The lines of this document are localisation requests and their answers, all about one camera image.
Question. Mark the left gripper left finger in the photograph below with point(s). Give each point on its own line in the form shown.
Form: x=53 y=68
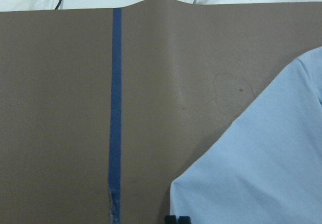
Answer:
x=170 y=219

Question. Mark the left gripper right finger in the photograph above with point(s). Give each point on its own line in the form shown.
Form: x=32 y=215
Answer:
x=184 y=220

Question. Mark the light blue t-shirt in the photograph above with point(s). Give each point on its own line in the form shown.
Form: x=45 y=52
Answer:
x=266 y=167

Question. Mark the brown table cover sheet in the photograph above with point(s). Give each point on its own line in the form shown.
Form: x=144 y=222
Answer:
x=102 y=109

